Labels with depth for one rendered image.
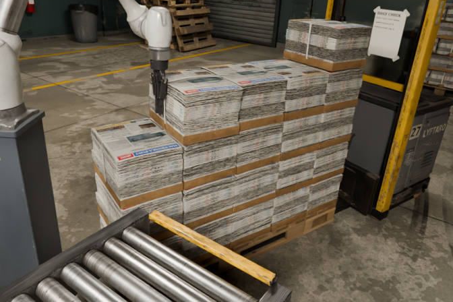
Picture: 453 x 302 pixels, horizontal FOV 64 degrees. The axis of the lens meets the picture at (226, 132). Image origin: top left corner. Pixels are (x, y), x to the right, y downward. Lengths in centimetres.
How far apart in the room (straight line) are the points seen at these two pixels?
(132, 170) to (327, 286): 125
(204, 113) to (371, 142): 155
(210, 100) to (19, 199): 80
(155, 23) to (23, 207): 84
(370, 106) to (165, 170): 165
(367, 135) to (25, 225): 219
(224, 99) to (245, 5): 779
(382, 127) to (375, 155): 22
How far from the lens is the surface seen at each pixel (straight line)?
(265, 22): 898
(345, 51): 209
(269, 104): 178
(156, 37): 154
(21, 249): 165
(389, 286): 233
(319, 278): 223
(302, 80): 188
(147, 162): 152
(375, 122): 275
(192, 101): 149
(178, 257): 105
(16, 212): 155
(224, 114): 160
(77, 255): 110
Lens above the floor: 150
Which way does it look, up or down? 23 degrees down
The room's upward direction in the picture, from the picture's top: 3 degrees clockwise
